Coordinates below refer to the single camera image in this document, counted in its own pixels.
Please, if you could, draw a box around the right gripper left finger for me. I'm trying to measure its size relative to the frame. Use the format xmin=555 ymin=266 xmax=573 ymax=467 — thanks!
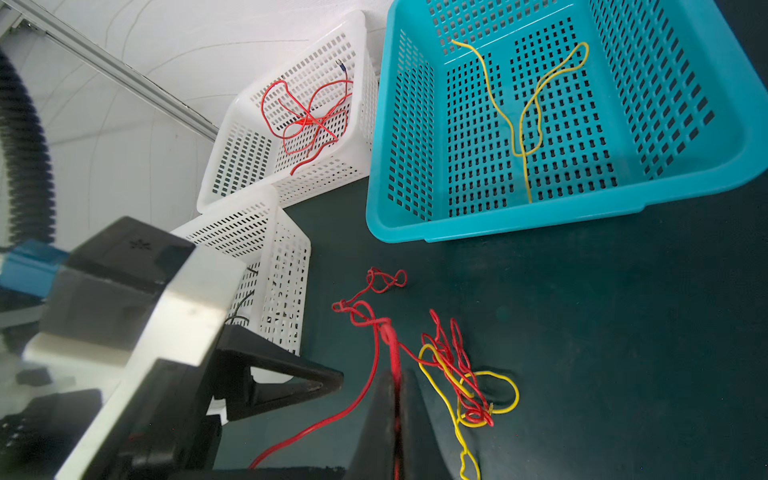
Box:
xmin=343 ymin=374 xmax=398 ymax=480

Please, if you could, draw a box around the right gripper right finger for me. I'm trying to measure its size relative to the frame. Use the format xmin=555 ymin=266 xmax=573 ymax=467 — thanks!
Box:
xmin=398 ymin=370 xmax=452 ymax=479

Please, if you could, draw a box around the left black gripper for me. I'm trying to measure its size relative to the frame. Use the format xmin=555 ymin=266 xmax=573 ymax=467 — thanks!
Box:
xmin=0 ymin=323 xmax=346 ymax=480

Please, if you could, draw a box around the red cable bundle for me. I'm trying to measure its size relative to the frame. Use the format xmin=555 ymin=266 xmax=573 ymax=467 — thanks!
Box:
xmin=248 ymin=266 xmax=496 ymax=470

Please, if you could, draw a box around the white plastic basket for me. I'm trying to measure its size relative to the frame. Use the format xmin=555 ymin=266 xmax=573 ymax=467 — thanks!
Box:
xmin=172 ymin=186 xmax=311 ymax=356
xmin=197 ymin=10 xmax=378 ymax=212

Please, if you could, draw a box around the red alligator clip lead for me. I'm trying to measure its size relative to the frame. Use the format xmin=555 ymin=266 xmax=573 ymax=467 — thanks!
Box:
xmin=260 ymin=60 xmax=353 ymax=175

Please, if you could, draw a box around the teal plastic basket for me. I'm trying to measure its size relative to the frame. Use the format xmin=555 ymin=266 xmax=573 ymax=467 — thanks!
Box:
xmin=366 ymin=1 xmax=767 ymax=243

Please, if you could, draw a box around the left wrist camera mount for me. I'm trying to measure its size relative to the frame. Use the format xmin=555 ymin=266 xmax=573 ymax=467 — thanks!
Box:
xmin=1 ymin=217 xmax=245 ymax=479

